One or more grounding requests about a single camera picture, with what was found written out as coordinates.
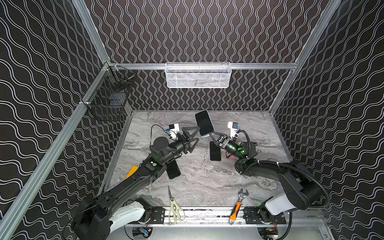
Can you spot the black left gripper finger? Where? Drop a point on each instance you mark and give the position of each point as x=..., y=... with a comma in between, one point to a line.
x=192, y=144
x=190, y=132

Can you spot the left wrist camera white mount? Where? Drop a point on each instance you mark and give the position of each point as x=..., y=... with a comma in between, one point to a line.
x=174, y=129

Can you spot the black wire basket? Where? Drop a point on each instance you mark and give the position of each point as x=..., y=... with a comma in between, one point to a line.
x=109, y=102

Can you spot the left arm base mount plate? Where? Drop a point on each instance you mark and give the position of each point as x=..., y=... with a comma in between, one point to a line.
x=152, y=215

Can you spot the pink phone case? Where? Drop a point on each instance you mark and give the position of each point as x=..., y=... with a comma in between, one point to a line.
x=231, y=157

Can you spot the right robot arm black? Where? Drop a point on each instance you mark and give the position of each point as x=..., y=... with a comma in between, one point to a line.
x=301, y=190

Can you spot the white wire mesh basket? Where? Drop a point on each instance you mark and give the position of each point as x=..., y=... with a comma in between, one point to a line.
x=198, y=75

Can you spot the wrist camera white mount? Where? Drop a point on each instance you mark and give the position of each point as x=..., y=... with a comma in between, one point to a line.
x=234, y=127
x=174, y=129

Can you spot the phone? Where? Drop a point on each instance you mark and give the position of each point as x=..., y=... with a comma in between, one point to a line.
x=215, y=152

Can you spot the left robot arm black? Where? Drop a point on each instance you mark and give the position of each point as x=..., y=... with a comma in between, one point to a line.
x=92, y=220

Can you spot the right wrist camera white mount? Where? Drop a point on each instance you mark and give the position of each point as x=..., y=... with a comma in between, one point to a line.
x=234, y=127

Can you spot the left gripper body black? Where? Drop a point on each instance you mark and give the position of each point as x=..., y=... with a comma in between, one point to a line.
x=184, y=142

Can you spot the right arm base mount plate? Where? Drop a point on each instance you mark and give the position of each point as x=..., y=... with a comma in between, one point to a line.
x=257, y=216

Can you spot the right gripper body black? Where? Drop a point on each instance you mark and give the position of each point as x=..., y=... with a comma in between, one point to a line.
x=223, y=141

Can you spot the beige handled scissors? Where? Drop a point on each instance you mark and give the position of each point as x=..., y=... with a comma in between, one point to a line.
x=176, y=213

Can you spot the orange handled adjustable wrench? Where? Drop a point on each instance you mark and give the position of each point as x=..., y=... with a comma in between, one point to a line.
x=234, y=213

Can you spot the black smartphone green case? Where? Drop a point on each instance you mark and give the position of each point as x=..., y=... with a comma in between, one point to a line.
x=204, y=122

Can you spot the yellow rectangular block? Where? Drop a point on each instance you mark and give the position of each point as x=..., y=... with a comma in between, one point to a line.
x=132, y=171

